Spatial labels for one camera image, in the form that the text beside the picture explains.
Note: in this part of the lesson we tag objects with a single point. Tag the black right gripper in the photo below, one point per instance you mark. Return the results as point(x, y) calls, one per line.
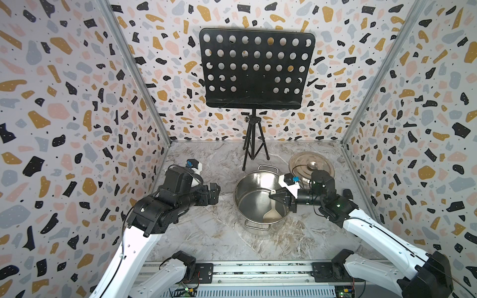
point(292, 203)

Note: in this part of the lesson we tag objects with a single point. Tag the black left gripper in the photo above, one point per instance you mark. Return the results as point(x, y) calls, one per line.
point(206, 199)

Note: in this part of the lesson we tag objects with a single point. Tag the stainless steel pot lid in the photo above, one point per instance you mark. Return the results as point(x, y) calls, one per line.
point(303, 164)

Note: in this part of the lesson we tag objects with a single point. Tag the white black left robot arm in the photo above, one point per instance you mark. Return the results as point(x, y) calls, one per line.
point(143, 228)

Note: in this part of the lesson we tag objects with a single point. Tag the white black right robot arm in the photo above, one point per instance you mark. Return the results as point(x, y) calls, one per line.
point(411, 272)

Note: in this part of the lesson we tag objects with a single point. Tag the black tripod stand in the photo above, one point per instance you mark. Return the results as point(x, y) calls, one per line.
point(254, 139)

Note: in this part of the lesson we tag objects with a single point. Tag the right green circuit board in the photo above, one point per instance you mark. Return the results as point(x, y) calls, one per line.
point(344, 292)

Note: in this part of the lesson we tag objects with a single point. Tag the green circuit board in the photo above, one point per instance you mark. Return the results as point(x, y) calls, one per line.
point(344, 292)
point(184, 292)

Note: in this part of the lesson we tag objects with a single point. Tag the left green circuit board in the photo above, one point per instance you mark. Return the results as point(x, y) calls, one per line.
point(184, 292)

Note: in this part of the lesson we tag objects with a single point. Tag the black perforated music stand desk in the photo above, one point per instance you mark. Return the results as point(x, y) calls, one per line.
point(246, 69)

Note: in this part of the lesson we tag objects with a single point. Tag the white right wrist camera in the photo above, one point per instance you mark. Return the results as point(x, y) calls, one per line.
point(290, 183)

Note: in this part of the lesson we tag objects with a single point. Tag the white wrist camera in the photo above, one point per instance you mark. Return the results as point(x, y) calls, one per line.
point(290, 183)
point(194, 165)

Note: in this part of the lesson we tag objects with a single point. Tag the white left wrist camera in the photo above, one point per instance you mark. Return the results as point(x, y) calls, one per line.
point(194, 165)

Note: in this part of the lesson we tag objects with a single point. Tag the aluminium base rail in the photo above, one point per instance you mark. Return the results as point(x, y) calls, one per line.
point(273, 279)

